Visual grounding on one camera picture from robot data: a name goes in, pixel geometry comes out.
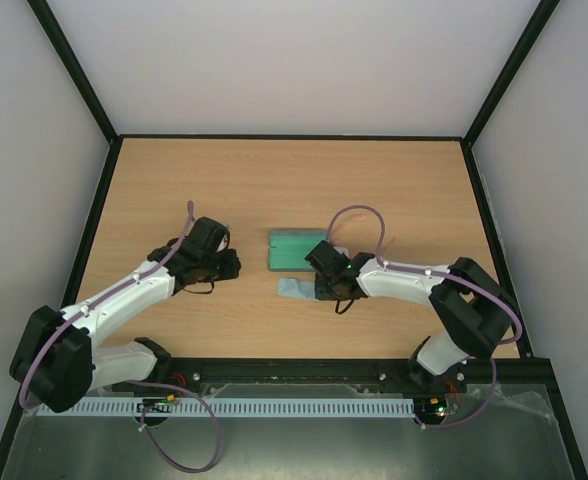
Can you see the left controller board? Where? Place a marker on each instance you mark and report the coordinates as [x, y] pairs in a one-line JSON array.
[[164, 405]]

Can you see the right controller board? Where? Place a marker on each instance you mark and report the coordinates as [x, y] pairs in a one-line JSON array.
[[436, 407]]

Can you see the light blue cleaning cloth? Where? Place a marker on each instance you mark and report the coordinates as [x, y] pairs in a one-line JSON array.
[[296, 289]]

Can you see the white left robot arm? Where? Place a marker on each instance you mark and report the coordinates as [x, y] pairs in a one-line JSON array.
[[61, 355]]

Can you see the black frame post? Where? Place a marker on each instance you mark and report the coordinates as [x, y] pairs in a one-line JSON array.
[[65, 52], [519, 53]]

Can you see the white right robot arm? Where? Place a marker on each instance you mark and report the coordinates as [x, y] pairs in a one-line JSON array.
[[475, 311]]

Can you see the light blue slotted cable duct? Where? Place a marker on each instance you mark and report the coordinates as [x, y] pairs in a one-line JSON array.
[[256, 408]]

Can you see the black frame post right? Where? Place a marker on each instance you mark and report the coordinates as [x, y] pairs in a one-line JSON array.
[[519, 53]]

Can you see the grey green glasses case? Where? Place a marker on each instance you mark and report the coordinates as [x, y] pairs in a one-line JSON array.
[[287, 248]]

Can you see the controller board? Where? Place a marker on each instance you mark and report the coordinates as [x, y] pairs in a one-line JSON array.
[[164, 405], [436, 407]]

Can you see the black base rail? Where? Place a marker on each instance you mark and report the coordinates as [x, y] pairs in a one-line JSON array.
[[386, 376]]

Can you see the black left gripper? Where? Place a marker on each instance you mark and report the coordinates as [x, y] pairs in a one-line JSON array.
[[232, 270]]

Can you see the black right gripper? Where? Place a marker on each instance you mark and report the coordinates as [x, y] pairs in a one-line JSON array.
[[327, 288]]

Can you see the black frame post left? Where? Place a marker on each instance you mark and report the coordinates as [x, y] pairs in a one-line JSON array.
[[65, 52]]

